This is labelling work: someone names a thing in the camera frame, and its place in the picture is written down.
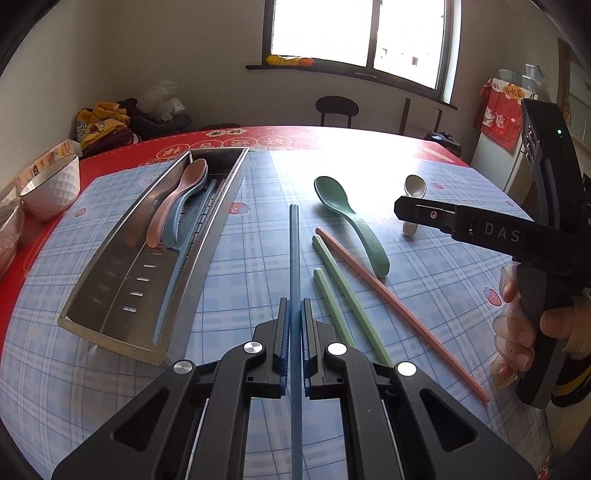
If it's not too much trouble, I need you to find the brown door frame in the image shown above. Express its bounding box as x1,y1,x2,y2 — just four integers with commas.
556,37,575,125

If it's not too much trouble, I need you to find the blue spoon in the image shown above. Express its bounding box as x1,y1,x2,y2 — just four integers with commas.
161,178,206,248

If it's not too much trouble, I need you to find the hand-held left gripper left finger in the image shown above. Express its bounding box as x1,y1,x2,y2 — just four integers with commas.
52,298,293,480

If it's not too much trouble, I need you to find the stainless steel utensil tray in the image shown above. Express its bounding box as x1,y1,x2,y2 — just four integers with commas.
58,147,250,367

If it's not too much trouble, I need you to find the red printed cloth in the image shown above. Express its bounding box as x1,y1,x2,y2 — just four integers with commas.
475,78,527,151

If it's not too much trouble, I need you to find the white plastic bag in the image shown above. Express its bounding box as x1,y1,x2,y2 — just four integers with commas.
137,79,185,121

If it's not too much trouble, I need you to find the dark framed window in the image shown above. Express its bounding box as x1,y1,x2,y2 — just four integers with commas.
245,0,462,112

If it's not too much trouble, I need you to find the green spoon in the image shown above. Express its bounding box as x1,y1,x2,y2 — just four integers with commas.
314,175,391,278

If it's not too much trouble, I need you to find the dark clothes pile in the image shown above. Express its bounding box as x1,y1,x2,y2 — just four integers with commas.
83,98,192,158

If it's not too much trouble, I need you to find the red printed tablecloth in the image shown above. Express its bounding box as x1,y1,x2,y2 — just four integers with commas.
0,126,472,333

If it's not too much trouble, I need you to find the blue chopstick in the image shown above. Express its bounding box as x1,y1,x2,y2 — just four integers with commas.
152,179,218,346
288,204,305,480

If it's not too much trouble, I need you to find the white refrigerator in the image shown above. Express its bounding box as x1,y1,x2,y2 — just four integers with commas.
470,78,541,195

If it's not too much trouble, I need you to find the black round stool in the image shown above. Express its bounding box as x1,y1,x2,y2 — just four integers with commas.
315,95,360,129

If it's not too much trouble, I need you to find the clear glass bowl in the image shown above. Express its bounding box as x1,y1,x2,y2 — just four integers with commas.
0,185,25,278

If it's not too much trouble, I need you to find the green chopstick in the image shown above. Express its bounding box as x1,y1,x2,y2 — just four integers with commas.
312,234,394,367
313,268,358,347

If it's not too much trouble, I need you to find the person's right hand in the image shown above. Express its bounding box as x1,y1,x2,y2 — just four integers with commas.
491,268,578,384

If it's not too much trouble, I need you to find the pink spoon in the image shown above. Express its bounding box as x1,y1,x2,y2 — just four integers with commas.
146,158,209,250

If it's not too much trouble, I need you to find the white dimpled bowl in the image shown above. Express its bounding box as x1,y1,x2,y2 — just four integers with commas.
19,152,81,221

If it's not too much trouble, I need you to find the yellow printed bag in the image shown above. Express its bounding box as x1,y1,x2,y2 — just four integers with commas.
75,102,131,148

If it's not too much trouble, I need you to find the beige spoon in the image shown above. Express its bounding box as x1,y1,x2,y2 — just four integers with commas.
401,174,428,238

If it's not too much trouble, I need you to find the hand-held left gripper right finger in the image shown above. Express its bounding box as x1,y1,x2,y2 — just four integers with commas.
300,298,539,480

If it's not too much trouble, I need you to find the clear plastic container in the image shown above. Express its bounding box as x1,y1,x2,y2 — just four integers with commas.
496,65,550,100

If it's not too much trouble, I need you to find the dark rice cooker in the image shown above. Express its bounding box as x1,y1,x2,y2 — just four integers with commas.
425,130,464,155

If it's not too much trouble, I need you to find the pink chopstick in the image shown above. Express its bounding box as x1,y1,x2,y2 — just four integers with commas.
315,226,491,404

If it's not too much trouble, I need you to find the yellow snack packet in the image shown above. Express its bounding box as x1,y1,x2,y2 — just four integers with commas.
267,54,315,68

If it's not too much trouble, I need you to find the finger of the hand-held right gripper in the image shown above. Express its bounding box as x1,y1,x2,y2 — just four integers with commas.
394,196,458,238

